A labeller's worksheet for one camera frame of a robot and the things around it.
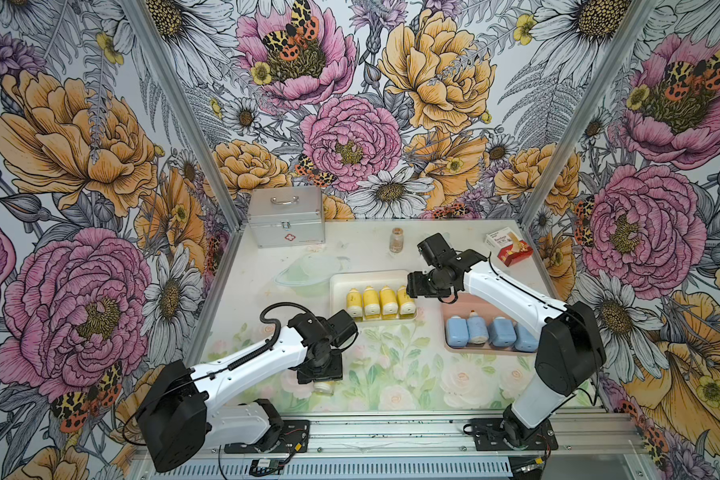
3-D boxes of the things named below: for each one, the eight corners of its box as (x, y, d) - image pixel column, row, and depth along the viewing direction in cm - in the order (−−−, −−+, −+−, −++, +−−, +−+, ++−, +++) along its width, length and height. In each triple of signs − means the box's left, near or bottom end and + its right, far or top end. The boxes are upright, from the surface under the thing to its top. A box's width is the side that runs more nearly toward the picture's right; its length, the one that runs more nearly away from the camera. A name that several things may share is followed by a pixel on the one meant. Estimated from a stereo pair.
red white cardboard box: (508, 268, 110) (513, 260, 107) (481, 243, 118) (484, 235, 114) (529, 256, 114) (535, 248, 110) (502, 233, 122) (506, 224, 118)
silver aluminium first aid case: (255, 249, 117) (241, 218, 104) (265, 217, 128) (254, 185, 116) (323, 250, 117) (317, 218, 104) (327, 217, 128) (322, 186, 116)
